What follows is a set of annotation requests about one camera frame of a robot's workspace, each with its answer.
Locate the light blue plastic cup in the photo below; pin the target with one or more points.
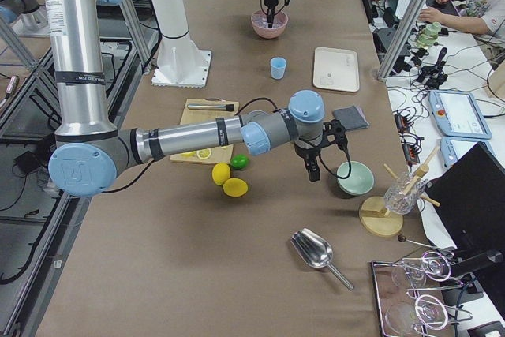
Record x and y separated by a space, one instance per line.
278 67

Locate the lemon half upper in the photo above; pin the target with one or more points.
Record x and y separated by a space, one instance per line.
188 154

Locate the green lime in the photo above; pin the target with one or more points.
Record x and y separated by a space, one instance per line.
239 162

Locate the bamboo cutting board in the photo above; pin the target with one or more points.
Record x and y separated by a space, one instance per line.
199 132

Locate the seated person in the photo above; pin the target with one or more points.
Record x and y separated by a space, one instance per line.
479 17

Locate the upper teach pendant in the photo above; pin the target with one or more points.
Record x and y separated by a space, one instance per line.
457 114

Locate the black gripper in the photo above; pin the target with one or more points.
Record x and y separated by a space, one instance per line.
305 151
269 0

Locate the steel ice scoop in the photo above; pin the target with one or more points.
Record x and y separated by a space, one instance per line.
317 253

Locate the metal glass rack tray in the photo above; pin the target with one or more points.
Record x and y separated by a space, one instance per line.
387 294

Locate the aluminium frame post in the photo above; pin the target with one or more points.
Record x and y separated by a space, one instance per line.
400 37

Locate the pink bowl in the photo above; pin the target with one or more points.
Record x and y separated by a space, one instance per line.
269 35

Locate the cream rabbit serving tray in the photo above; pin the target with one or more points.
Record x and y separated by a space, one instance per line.
336 69

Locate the wooden cup stand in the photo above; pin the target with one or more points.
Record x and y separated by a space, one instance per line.
383 216

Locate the steel muddler black tip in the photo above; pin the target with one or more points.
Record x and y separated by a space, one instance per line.
228 107

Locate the wine glass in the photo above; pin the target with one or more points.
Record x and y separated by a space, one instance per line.
418 273
423 317

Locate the yellow lemon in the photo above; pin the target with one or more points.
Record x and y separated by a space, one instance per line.
221 172
235 187

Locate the upper wine glass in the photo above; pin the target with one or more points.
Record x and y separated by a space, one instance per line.
418 273

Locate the lower wine glass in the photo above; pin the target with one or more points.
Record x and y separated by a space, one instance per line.
423 317

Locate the pile of clear ice cubes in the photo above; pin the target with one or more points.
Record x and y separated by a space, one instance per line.
259 21

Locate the teach pendant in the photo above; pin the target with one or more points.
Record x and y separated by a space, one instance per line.
454 148
457 114

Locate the lemon half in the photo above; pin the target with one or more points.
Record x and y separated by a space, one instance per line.
188 154
204 153

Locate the lower teach pendant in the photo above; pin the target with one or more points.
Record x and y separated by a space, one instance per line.
454 148

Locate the black monitor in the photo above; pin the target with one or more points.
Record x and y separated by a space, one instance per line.
471 197

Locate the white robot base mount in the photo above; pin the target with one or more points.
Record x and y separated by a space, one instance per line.
180 63

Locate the grey folded cloth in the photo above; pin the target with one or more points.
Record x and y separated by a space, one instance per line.
351 118

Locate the light green bowl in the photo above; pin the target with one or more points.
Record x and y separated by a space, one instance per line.
355 178

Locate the lemon half lower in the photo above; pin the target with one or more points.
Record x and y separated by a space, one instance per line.
204 153

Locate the clear textured glass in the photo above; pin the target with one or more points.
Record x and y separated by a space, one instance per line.
397 200

